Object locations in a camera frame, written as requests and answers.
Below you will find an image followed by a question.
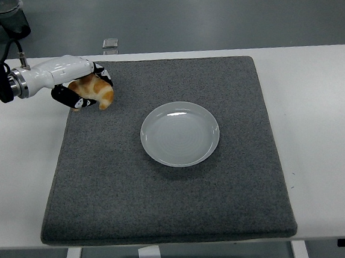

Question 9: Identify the round light grey plate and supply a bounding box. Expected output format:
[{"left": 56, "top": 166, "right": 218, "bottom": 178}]
[{"left": 137, "top": 97, "right": 223, "bottom": 171}]

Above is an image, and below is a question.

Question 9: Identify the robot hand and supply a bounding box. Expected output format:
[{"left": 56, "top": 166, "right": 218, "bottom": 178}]
[{"left": 20, "top": 51, "right": 116, "bottom": 117}]

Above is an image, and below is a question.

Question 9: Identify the croissant bread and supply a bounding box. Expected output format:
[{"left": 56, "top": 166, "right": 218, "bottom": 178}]
[{"left": 66, "top": 72, "right": 116, "bottom": 113}]

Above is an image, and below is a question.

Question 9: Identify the black bin with clear liner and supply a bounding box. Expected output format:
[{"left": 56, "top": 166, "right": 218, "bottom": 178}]
[{"left": 0, "top": 0, "right": 32, "bottom": 41}]

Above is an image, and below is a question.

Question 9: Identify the white tape strip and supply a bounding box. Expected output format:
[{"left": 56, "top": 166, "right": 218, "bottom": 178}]
[{"left": 137, "top": 245, "right": 162, "bottom": 258}]

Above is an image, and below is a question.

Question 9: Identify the grey felt mat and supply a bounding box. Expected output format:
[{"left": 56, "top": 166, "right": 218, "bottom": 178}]
[{"left": 25, "top": 45, "right": 299, "bottom": 258}]

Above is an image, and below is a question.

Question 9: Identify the metal floor socket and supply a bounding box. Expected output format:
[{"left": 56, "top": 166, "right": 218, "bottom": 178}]
[{"left": 101, "top": 37, "right": 120, "bottom": 50}]

